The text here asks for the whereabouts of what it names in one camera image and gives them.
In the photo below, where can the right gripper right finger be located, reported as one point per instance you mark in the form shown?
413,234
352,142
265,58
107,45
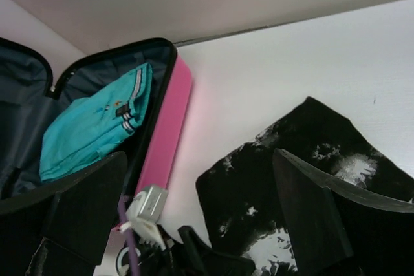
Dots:
337,228

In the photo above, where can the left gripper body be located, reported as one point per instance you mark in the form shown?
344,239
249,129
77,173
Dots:
193,257

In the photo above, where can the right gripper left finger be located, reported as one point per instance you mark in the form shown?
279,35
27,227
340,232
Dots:
79,220

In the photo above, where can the black white tie-dye shirt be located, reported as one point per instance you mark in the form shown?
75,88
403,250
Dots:
239,196

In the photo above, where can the teal shorts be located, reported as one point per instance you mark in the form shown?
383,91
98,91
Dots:
92,127

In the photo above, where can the pink hard-shell suitcase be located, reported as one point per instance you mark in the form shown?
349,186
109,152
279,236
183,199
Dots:
31,99

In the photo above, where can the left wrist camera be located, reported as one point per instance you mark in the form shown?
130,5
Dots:
143,214

